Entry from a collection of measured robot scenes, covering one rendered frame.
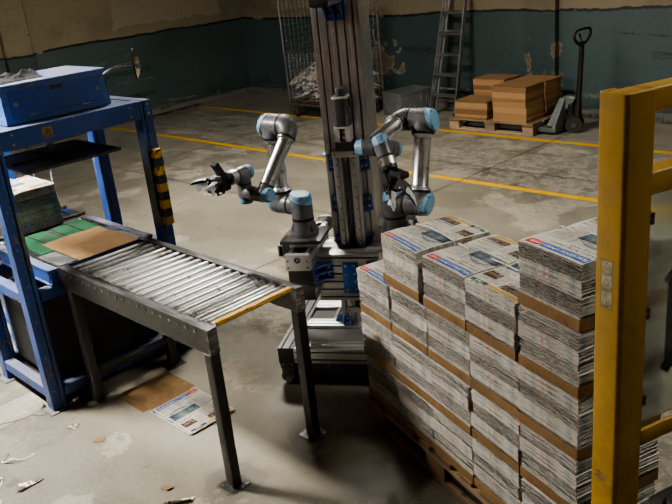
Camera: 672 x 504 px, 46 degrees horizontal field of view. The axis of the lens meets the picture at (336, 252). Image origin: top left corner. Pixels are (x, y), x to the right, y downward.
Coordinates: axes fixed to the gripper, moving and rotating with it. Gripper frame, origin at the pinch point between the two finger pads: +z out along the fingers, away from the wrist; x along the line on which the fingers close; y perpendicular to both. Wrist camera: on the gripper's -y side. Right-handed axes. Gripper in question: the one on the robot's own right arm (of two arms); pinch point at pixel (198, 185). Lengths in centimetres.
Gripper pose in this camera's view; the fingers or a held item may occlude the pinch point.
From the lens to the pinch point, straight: 381.1
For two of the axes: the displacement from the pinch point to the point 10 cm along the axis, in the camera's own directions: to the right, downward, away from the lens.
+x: -7.9, -2.7, 5.5
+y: -0.1, 9.0, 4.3
